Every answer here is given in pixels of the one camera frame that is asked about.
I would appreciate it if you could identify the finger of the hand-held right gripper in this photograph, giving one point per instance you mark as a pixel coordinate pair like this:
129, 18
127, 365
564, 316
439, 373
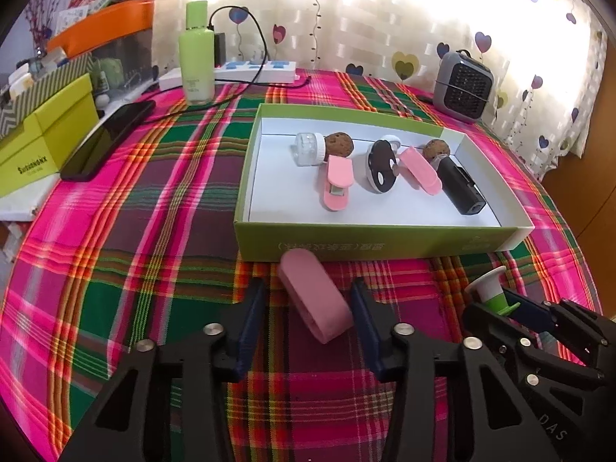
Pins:
491, 327
534, 313

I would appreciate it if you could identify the green and white spool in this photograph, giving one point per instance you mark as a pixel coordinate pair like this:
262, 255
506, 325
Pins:
491, 291

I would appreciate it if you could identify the white power strip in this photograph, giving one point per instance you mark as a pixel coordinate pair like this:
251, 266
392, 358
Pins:
269, 71

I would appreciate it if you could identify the grey small fan heater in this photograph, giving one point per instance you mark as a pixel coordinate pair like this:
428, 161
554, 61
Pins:
464, 84

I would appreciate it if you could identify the brown wooden panel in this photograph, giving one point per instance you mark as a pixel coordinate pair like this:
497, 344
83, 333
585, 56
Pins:
577, 231

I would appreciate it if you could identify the small white knob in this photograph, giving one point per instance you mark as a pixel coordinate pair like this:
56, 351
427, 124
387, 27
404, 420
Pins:
392, 139

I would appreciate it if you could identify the black charger plug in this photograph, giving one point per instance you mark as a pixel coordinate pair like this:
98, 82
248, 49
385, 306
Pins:
220, 48

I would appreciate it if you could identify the large brown walnut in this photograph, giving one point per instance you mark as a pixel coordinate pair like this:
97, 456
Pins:
339, 143

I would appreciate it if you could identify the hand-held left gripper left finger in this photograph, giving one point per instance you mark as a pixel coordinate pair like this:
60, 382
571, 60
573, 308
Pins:
245, 332

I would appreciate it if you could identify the grey chevron striped box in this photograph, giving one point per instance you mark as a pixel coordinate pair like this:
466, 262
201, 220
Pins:
43, 84

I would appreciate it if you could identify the green lotion bottle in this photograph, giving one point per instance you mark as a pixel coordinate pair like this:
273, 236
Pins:
196, 57

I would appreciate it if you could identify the black round disc white dots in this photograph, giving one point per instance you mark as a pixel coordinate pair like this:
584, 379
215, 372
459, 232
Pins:
381, 168

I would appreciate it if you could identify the heart print curtain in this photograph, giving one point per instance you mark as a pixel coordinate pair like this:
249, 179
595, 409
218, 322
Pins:
375, 19

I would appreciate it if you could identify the black smartphone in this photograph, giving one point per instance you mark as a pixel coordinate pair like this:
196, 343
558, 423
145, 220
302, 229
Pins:
108, 139

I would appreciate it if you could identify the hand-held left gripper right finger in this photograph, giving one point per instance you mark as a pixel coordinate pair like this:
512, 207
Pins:
368, 327

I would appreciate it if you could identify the green cardboard box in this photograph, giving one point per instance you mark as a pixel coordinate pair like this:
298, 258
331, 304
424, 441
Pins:
288, 202

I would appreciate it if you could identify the yellow-green shoe box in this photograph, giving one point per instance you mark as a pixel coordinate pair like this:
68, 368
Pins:
43, 139

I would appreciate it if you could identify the clear plastic storage bin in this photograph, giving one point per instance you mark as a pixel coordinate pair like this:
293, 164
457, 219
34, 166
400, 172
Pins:
127, 65

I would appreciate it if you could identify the orange bin lid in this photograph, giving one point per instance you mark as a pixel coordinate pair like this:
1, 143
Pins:
106, 21

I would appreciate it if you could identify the small brown walnut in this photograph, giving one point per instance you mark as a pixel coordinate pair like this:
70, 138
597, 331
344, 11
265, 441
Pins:
437, 148

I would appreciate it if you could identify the purple flower branches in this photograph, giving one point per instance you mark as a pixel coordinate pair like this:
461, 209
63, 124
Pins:
41, 14

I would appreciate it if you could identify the printed paper packets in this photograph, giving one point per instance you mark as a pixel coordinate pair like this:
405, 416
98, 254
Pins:
82, 5

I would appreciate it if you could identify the short pink plastic clip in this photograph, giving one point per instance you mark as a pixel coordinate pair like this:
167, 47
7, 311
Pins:
337, 180

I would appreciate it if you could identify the black rectangular device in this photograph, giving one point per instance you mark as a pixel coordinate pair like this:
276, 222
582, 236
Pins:
459, 185

